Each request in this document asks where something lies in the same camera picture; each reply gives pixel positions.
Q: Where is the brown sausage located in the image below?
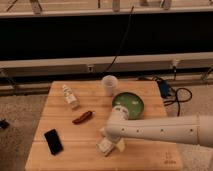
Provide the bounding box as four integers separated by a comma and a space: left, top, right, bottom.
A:
72, 111, 93, 125

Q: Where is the green bowl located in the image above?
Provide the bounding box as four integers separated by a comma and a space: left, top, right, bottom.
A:
112, 92, 144, 120

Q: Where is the small white bottle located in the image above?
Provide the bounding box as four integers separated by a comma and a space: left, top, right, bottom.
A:
62, 85, 79, 109

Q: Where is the black smartphone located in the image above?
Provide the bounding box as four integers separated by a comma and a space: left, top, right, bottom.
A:
44, 129, 63, 155

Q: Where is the black object on floor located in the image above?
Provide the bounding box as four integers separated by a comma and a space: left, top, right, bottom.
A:
0, 119, 9, 129

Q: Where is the black hanging cable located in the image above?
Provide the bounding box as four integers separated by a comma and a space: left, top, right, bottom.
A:
99, 4, 136, 75

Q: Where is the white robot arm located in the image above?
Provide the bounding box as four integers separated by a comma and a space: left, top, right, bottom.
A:
98, 106, 213, 156

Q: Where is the white plastic cup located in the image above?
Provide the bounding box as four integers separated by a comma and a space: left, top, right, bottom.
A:
101, 75, 118, 96

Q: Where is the blue power adapter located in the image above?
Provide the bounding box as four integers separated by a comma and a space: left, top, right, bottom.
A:
157, 81, 170, 98

